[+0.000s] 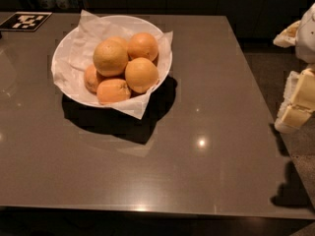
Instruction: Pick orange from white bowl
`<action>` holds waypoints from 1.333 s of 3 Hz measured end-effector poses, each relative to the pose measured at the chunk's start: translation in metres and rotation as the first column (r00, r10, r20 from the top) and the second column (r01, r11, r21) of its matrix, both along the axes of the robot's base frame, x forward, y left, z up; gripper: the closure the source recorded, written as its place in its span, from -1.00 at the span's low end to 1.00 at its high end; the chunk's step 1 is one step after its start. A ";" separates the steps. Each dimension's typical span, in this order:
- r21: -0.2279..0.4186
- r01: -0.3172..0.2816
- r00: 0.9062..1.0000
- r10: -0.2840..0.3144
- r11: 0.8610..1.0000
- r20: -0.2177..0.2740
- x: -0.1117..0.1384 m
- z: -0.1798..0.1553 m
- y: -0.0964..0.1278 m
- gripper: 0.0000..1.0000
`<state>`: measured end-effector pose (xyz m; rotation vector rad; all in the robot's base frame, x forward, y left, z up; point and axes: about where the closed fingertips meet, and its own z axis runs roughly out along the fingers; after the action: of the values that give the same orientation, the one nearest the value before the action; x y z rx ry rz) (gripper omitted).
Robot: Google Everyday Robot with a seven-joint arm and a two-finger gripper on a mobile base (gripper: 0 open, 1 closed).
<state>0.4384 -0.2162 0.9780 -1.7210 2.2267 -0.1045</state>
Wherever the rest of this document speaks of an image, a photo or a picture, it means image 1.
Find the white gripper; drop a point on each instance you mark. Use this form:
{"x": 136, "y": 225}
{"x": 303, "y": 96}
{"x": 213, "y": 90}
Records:
{"x": 306, "y": 38}

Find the left low orange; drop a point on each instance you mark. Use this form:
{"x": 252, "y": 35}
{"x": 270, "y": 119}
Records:
{"x": 92, "y": 78}

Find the white bowl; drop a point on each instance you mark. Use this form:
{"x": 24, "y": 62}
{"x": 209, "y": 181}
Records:
{"x": 67, "y": 92}

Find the white paper liner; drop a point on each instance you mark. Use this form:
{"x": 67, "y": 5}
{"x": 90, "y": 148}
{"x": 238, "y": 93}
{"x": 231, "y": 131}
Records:
{"x": 82, "y": 40}

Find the black white marker tag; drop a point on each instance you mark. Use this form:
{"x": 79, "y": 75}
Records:
{"x": 25, "y": 21}

